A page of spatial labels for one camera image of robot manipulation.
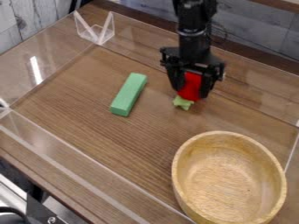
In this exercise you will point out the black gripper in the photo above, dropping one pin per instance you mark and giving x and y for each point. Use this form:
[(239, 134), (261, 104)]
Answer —
[(175, 65)]

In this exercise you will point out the red plush strawberry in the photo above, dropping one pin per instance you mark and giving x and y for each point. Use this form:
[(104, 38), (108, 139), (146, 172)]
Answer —
[(190, 92)]

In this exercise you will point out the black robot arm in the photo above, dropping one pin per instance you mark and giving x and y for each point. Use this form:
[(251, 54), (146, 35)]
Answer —
[(194, 15)]

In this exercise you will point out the green foam block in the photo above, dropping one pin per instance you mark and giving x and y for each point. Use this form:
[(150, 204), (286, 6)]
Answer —
[(127, 95)]

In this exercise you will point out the wooden bowl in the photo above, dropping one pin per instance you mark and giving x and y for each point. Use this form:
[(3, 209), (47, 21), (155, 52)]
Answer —
[(227, 179)]

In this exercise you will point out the clear acrylic enclosure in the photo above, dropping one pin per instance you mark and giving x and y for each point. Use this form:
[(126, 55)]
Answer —
[(103, 163)]

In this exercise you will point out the grey metal table frame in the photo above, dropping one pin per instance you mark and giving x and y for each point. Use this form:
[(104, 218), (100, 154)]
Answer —
[(26, 204)]

